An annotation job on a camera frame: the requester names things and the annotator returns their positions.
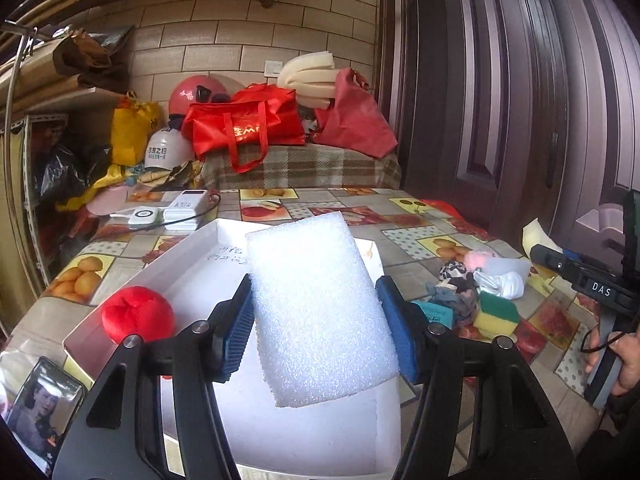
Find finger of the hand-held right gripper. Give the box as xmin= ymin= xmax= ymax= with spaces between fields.
xmin=530 ymin=244 xmax=576 ymax=278

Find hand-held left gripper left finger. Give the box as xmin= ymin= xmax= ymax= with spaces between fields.
xmin=52 ymin=274 xmax=255 ymax=480

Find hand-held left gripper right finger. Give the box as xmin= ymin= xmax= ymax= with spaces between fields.
xmin=375 ymin=275 xmax=581 ymax=480

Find teal packet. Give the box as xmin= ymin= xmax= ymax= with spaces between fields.
xmin=411 ymin=299 xmax=455 ymax=331

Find white cloth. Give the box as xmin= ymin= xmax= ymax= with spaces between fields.
xmin=472 ymin=256 xmax=532 ymax=299

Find purple grey knotted rope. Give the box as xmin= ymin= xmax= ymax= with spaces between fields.
xmin=427 ymin=277 xmax=481 ymax=326

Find green and yellow sponge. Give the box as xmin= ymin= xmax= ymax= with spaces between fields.
xmin=472 ymin=291 xmax=521 ymax=338

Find white foam block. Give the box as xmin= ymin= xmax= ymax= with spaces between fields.
xmin=245 ymin=211 xmax=401 ymax=408

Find white cardboard box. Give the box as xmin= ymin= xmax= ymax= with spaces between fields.
xmin=62 ymin=217 xmax=403 ymax=478

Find person's right forearm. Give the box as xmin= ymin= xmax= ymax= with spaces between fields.
xmin=575 ymin=392 xmax=640 ymax=480

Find person's right hand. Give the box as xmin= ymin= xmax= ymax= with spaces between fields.
xmin=585 ymin=327 xmax=640 ymax=396

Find cream paper sheet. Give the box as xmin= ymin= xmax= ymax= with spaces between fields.
xmin=522 ymin=219 xmax=552 ymax=262

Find black and white scrunchie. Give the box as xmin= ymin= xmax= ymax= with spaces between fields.
xmin=439 ymin=260 xmax=473 ymax=283

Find red plush ball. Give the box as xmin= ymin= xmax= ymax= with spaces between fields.
xmin=101 ymin=286 xmax=177 ymax=346

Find red cloth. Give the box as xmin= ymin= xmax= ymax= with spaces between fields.
xmin=424 ymin=199 xmax=463 ymax=217

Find white power bank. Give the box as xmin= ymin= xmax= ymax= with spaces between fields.
xmin=164 ymin=190 xmax=213 ymax=223

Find white charger device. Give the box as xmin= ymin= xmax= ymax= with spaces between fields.
xmin=127 ymin=206 xmax=160 ymax=227

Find plaid cloth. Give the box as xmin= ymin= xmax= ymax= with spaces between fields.
xmin=200 ymin=142 xmax=403 ymax=191

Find pink disc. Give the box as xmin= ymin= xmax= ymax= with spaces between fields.
xmin=87 ymin=187 xmax=133 ymax=216

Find dark brown door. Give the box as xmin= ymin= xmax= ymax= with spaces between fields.
xmin=400 ymin=0 xmax=640 ymax=261

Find white helmet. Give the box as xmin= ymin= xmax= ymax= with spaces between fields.
xmin=145 ymin=128 xmax=195 ymax=171

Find yellow cloth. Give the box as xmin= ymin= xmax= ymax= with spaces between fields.
xmin=55 ymin=162 xmax=126 ymax=211

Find red tote bag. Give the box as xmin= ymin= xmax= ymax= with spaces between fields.
xmin=181 ymin=84 xmax=307 ymax=175

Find black smartphone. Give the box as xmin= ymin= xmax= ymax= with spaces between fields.
xmin=0 ymin=356 xmax=87 ymax=476

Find red nonwoven bag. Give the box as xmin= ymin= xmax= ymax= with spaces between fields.
xmin=315 ymin=67 xmax=399 ymax=158

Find yellow shopping bag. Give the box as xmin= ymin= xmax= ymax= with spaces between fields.
xmin=110 ymin=91 xmax=165 ymax=166

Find black plastic bag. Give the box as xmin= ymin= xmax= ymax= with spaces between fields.
xmin=40 ymin=142 xmax=113 ymax=201

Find pink helmet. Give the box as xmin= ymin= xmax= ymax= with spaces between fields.
xmin=168 ymin=75 xmax=233 ymax=117

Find cream foam sheets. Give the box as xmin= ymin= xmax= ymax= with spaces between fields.
xmin=276 ymin=51 xmax=341 ymax=110

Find wooden shelf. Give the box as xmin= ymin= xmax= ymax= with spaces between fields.
xmin=0 ymin=35 xmax=131 ymax=116

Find brown bag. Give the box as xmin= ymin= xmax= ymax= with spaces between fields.
xmin=52 ymin=30 xmax=133 ymax=93

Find white slotted shelf frame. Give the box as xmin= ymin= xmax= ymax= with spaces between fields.
xmin=22 ymin=115 xmax=68 ymax=281

